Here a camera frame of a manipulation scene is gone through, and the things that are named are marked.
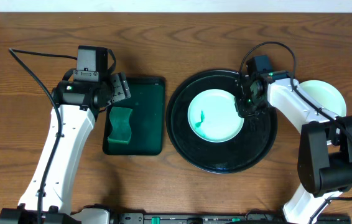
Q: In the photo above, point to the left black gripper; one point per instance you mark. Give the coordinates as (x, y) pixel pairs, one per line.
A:
(119, 88)

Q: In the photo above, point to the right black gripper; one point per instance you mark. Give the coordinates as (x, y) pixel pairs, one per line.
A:
(242, 110)

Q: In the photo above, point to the pale green plate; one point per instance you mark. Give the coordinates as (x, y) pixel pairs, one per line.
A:
(327, 95)
(212, 116)

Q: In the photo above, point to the green sponge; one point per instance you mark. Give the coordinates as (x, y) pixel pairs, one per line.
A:
(121, 131)

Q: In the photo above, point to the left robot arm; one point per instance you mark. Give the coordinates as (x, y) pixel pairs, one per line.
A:
(74, 114)

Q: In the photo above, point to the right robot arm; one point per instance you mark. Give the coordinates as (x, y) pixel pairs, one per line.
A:
(325, 148)

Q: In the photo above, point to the rectangular black water tray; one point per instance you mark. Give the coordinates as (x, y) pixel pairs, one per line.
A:
(147, 119)

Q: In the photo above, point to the round black tray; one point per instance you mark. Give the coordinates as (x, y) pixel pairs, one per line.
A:
(246, 149)

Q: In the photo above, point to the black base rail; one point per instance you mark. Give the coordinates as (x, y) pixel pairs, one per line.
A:
(253, 216)

